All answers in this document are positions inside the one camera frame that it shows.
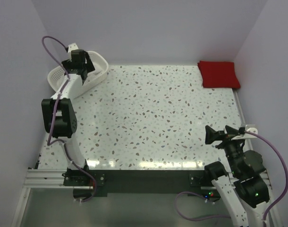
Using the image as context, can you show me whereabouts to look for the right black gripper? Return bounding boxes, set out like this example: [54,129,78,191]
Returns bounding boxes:
[204,124,246,175]

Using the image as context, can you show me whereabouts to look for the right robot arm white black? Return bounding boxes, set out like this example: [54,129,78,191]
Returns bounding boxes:
[203,125,270,227]

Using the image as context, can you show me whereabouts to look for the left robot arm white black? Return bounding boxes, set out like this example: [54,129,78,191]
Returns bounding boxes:
[42,49,97,188]

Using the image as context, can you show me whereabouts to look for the white plastic perforated basket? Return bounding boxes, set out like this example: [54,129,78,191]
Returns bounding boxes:
[47,51,109,99]

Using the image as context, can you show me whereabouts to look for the folded red t shirt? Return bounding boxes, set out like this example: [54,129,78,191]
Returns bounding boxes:
[197,61,241,89]

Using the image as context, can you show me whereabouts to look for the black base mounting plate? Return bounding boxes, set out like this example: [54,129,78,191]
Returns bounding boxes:
[62,169,220,201]

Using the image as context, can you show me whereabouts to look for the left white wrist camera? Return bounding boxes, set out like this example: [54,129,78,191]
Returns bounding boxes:
[66,43,78,53]

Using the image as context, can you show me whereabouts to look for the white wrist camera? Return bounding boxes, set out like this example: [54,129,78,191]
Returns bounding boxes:
[239,124,258,135]
[66,43,78,53]

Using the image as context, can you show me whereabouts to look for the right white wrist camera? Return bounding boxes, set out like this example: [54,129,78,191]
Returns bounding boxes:
[239,124,258,135]

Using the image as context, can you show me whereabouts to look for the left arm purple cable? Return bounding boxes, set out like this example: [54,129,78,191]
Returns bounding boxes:
[41,35,97,202]

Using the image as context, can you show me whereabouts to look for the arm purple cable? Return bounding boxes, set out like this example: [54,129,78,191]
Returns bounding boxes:
[176,131,288,221]
[41,35,97,202]

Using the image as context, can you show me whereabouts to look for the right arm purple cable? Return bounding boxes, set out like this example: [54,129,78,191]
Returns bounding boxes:
[176,131,288,221]

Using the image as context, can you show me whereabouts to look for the aluminium extrusion rail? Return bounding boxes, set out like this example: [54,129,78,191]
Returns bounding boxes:
[23,169,93,189]

